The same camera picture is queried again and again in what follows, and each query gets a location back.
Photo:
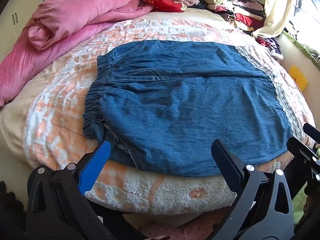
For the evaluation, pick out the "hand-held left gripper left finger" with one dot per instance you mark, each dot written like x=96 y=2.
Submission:
x=96 y=165

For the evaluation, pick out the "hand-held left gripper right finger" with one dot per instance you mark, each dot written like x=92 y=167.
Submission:
x=226 y=162

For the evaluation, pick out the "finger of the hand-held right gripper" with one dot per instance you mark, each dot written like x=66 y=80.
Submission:
x=301 y=148
x=312 y=130

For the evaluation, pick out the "blue denim pants lace trim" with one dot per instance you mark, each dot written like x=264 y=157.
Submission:
x=185 y=105

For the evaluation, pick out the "green clothing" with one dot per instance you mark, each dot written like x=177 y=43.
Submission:
x=303 y=210

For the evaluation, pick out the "yellow flat item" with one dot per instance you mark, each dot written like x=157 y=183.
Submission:
x=298 y=78

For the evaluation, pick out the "peach and white bed cover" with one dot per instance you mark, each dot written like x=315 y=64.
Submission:
x=62 y=110

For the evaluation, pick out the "pink dotted cloth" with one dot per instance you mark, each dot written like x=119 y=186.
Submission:
x=190 y=226

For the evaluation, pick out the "green windowsill cloth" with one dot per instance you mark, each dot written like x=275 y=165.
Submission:
x=303 y=48

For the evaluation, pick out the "heap of purple red clothes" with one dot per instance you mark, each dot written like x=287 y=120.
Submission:
x=271 y=46

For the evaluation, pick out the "window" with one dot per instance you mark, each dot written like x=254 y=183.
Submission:
x=308 y=5

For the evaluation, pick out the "cream curtain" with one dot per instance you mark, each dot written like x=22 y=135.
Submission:
x=277 y=7

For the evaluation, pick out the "pink quilt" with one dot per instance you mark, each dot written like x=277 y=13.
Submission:
x=65 y=25

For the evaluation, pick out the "pile of folded clothes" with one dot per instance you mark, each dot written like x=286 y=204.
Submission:
x=232 y=7

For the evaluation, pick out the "white wardrobe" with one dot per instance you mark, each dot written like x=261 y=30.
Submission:
x=12 y=22

